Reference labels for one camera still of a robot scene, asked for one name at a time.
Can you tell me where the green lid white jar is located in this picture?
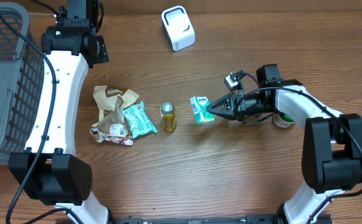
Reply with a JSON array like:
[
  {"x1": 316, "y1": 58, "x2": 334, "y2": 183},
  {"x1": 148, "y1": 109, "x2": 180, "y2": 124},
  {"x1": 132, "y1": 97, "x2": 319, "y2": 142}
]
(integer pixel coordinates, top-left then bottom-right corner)
[{"x1": 272, "y1": 113, "x2": 294, "y2": 128}]

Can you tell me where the teal white small packet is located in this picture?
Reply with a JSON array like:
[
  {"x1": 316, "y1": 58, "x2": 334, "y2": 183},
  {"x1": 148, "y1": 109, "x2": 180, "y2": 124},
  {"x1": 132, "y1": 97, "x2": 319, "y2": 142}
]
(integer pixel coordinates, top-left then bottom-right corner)
[{"x1": 190, "y1": 96, "x2": 214, "y2": 124}]

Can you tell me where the yellow bottle with silver cap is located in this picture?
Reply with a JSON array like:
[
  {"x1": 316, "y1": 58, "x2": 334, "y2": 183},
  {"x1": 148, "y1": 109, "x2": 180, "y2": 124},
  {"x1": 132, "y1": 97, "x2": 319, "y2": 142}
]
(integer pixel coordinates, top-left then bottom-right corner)
[{"x1": 160, "y1": 101, "x2": 176, "y2": 133}]

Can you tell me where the teal white large packet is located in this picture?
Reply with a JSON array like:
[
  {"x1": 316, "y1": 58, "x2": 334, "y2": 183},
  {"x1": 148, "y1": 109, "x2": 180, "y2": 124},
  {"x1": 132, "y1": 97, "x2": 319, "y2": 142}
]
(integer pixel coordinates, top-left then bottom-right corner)
[{"x1": 121, "y1": 101, "x2": 157, "y2": 139}]

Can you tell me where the brown snack package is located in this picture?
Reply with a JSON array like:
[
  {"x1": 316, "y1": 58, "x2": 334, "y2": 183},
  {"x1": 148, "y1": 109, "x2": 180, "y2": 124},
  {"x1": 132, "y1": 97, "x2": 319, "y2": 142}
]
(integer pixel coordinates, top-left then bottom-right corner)
[{"x1": 90, "y1": 85, "x2": 139, "y2": 146}]

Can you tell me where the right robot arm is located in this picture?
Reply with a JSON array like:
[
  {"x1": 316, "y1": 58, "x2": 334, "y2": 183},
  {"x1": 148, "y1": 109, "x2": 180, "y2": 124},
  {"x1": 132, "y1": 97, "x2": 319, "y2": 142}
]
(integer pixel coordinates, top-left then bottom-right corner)
[{"x1": 206, "y1": 64, "x2": 362, "y2": 224}]

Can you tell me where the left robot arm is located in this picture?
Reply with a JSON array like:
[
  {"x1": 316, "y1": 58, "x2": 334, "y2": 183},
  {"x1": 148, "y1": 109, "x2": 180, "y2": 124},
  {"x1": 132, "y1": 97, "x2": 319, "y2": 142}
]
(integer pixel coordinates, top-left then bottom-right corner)
[{"x1": 9, "y1": 1, "x2": 112, "y2": 223}]

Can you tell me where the white barcode scanner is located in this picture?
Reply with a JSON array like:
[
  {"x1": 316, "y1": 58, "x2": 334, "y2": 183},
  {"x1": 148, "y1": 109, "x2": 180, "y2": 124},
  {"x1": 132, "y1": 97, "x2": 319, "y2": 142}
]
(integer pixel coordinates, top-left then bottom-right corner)
[{"x1": 161, "y1": 5, "x2": 196, "y2": 52}]

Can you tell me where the grey plastic shopping basket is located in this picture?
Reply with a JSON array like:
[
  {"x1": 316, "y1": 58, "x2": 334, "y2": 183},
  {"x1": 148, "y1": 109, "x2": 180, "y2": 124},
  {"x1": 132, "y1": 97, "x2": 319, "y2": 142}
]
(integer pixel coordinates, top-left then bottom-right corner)
[{"x1": 0, "y1": 2, "x2": 44, "y2": 165}]

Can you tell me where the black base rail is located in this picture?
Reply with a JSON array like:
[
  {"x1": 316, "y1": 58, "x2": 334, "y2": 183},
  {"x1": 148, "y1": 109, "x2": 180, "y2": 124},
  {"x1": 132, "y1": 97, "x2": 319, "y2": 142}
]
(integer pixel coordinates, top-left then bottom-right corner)
[{"x1": 55, "y1": 213, "x2": 333, "y2": 224}]

